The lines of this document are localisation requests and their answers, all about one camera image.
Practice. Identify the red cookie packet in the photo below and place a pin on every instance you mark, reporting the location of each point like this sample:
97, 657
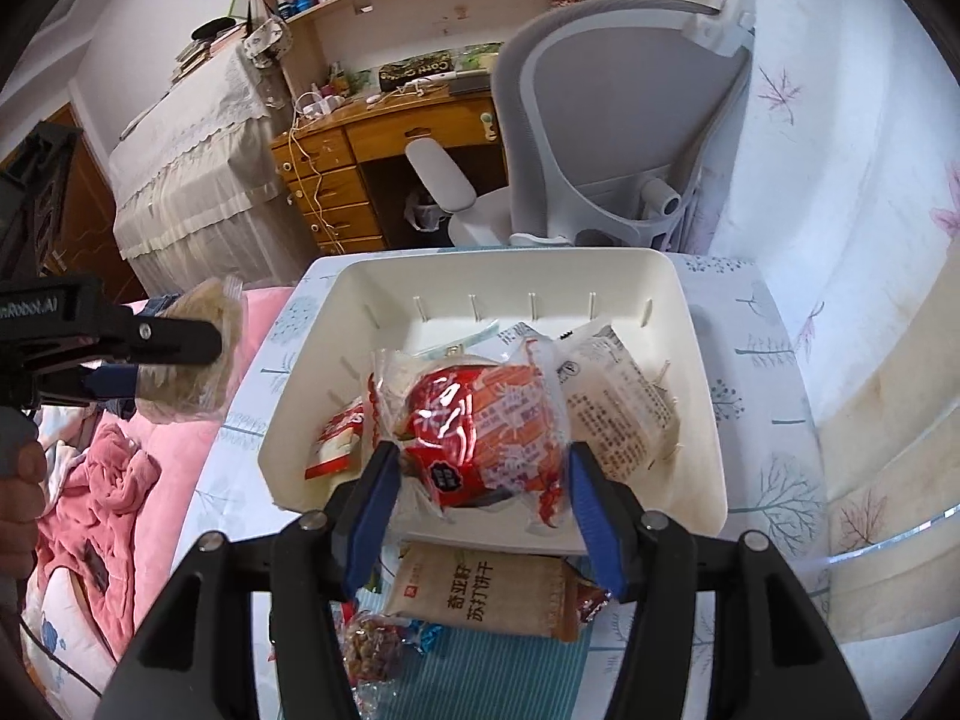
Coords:
337, 442

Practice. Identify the white plastic storage box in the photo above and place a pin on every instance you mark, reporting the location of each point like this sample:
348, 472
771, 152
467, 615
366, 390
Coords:
450, 285

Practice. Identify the waste bin with bag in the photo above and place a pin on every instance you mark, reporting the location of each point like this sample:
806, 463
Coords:
424, 214

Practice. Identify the black metal frame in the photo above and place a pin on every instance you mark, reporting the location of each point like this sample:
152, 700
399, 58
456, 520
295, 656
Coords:
37, 180

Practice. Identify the floral curtain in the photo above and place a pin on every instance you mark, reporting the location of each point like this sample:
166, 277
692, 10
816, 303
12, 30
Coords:
825, 165

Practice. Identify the black bowl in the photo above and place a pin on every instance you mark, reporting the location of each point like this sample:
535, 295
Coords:
214, 28

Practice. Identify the person's left forearm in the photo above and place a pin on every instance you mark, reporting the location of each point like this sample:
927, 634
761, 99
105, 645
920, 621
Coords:
13, 577

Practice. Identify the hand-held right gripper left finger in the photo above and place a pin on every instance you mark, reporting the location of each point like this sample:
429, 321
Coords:
371, 517

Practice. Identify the brown wooden door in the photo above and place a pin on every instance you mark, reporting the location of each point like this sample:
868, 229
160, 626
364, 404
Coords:
90, 202

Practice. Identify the clear packet of yellow puffs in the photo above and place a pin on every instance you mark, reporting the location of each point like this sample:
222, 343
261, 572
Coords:
187, 390

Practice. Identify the wooden bookshelf with books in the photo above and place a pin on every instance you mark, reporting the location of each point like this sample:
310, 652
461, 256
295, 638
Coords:
420, 22

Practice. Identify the lace covered cabinet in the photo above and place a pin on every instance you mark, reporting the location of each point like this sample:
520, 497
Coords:
195, 165

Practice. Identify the small nut snack packet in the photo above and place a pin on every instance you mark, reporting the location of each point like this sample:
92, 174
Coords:
371, 645

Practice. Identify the grey office chair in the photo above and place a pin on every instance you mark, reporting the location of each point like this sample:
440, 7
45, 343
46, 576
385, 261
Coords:
592, 112

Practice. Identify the person's left hand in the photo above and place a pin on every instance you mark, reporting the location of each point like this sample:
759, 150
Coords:
21, 472

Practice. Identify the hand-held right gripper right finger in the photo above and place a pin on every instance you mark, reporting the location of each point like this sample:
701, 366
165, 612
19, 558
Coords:
592, 525

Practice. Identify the floral fabric bag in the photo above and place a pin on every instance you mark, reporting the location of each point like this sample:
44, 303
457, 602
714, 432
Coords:
266, 41

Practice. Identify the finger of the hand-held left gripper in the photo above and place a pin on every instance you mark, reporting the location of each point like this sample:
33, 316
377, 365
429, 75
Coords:
172, 337
112, 382

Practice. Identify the crumpled pink towel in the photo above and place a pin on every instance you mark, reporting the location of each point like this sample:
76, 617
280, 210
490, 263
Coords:
112, 480

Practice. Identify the tree print tablecloth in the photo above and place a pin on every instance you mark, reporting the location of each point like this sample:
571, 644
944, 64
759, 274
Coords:
750, 420

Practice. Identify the beige cracker packet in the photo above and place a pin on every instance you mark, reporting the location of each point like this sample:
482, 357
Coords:
487, 589

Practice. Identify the wooden desk with drawers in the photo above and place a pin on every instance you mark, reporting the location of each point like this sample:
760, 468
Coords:
375, 142

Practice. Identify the dark red snack packet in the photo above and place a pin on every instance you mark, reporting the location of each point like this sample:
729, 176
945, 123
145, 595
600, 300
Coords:
592, 600

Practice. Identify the white snack packet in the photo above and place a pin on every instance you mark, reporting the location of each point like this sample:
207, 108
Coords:
615, 405

